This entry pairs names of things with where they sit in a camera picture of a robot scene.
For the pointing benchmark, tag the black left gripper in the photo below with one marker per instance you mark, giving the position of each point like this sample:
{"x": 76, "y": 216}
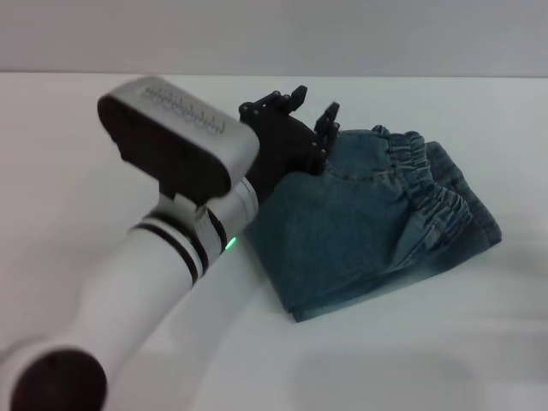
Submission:
{"x": 282, "y": 150}

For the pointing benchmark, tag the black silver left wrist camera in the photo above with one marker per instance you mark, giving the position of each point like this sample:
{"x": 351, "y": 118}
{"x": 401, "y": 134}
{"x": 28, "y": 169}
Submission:
{"x": 180, "y": 137}

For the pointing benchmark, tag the blue denim shorts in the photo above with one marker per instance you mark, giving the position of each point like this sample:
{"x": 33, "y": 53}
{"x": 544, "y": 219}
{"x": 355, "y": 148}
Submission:
{"x": 364, "y": 222}

